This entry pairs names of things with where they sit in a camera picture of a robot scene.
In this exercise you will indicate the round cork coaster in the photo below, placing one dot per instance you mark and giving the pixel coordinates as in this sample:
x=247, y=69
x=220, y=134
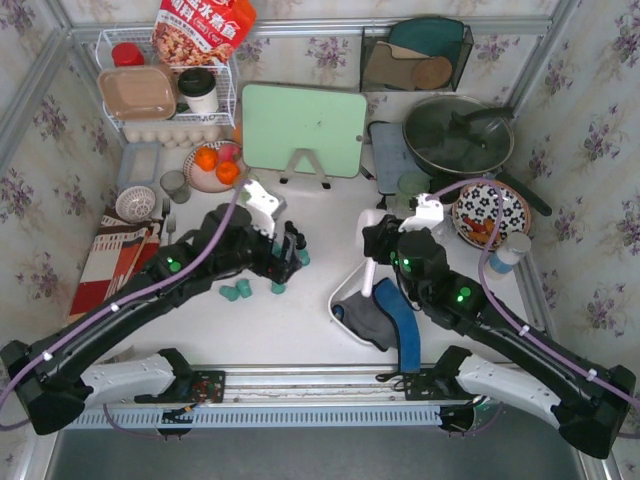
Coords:
x=431, y=73

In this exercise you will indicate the white wire rack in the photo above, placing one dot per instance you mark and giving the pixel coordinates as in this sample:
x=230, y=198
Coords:
x=226, y=75

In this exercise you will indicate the grey cloth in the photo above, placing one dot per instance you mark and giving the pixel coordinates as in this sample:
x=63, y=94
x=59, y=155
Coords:
x=362, y=317

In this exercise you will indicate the orange tangerine left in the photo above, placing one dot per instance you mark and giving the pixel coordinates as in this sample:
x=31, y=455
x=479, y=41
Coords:
x=206, y=158

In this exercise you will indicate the grey glass cup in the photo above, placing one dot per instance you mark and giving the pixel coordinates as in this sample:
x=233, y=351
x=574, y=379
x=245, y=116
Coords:
x=176, y=187

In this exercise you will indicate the egg carton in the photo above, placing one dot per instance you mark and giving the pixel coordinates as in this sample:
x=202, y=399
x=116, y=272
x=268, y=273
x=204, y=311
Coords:
x=173, y=137

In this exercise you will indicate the plate with fruit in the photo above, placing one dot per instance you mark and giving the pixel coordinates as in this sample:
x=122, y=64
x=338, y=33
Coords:
x=207, y=182

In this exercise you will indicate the black frying pan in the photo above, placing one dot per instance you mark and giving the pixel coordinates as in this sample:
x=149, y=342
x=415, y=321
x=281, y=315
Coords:
x=463, y=137

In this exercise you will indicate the blue cloth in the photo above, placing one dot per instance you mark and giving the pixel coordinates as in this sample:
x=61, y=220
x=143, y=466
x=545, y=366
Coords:
x=390, y=301

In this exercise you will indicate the red snack bag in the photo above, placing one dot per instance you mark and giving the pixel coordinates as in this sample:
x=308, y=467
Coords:
x=201, y=32

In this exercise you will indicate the orange tangerine right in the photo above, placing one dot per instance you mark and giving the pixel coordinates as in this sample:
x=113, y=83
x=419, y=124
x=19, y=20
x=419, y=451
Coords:
x=227, y=172

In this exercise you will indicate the white bottle blue label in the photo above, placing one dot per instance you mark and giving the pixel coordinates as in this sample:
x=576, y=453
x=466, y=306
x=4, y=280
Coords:
x=509, y=253

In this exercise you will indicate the beige lunch box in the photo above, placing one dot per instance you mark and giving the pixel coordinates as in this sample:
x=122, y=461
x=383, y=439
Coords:
x=139, y=93

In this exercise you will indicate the striped red placemat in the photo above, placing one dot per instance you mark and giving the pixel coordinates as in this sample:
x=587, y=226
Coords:
x=119, y=250

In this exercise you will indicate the red jar lid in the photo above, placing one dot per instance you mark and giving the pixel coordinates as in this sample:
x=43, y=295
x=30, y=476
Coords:
x=127, y=54

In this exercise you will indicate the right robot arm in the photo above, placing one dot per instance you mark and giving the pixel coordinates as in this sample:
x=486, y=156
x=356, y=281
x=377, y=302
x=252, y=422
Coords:
x=586, y=402

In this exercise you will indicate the green plastic tumbler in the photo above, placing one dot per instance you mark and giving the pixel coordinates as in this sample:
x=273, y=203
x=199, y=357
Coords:
x=411, y=184

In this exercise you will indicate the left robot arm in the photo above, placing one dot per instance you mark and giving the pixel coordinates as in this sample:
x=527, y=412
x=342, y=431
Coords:
x=46, y=375

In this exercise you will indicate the clear blue-rim container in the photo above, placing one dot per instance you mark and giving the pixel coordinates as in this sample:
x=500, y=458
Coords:
x=139, y=165

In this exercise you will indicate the white round strainer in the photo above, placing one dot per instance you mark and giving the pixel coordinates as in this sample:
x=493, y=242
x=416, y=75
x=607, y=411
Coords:
x=135, y=204

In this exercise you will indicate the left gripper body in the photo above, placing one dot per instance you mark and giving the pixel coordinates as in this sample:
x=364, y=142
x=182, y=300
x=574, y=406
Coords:
x=285, y=253

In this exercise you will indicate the white storage basket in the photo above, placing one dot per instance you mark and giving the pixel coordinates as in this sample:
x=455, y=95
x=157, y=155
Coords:
x=362, y=278

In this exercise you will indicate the grey blue board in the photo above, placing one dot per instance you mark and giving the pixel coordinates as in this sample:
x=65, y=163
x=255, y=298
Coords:
x=392, y=157

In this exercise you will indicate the silver fork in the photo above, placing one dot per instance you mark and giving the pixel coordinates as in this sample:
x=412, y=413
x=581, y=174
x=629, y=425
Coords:
x=165, y=213

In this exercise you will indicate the green cutting board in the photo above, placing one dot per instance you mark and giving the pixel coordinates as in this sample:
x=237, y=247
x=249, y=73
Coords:
x=278, y=121

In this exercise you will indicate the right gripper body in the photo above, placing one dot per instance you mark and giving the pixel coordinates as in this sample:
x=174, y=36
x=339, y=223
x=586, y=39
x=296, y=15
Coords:
x=376, y=239

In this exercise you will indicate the orange tangerine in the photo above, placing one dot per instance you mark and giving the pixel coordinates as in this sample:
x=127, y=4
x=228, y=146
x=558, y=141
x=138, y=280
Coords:
x=206, y=158
x=227, y=172

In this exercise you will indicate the black mesh organizer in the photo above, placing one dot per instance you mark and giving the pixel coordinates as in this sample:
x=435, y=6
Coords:
x=386, y=61

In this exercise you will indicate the floral patterned plate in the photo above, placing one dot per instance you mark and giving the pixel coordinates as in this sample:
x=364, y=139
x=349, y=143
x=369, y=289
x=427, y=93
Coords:
x=475, y=212

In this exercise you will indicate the coffee cup on rack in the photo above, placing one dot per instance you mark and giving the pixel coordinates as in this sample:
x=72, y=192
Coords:
x=198, y=86

